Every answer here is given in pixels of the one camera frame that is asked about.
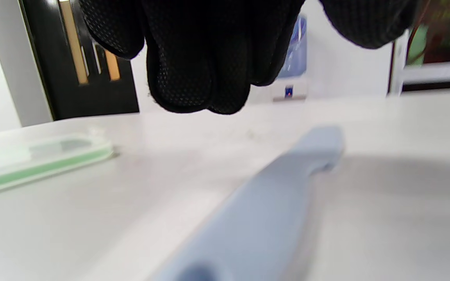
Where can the person's left hand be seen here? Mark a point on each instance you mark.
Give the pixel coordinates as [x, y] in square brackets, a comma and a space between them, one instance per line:
[201, 47]

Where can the light blue knife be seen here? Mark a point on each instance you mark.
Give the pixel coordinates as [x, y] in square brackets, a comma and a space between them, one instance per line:
[264, 210]

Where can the clear green-rimmed container lid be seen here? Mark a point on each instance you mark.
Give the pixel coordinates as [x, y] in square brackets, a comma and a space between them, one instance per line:
[33, 164]

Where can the blue dispenser water bottle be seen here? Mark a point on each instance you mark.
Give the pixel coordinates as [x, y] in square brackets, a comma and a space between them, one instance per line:
[297, 54]

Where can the black door with glass slits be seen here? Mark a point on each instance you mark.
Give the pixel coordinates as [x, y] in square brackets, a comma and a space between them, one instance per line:
[92, 93]

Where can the red yellow framed poster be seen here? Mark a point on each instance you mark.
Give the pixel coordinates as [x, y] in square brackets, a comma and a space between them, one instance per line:
[443, 43]

